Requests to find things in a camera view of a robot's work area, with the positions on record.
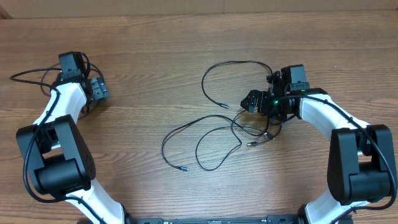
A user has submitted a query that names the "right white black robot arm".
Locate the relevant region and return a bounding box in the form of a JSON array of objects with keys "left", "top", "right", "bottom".
[{"left": 241, "top": 65, "right": 397, "bottom": 223}]

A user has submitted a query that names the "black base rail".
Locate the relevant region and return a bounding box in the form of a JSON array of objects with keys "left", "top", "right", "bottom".
[{"left": 135, "top": 215, "right": 305, "bottom": 224}]

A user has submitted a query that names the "braided black usb cable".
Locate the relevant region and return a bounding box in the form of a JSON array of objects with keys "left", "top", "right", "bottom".
[{"left": 201, "top": 60, "right": 274, "bottom": 110}]

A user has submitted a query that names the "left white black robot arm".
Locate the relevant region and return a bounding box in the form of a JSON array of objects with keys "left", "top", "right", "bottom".
[{"left": 16, "top": 52, "right": 135, "bottom": 223}]

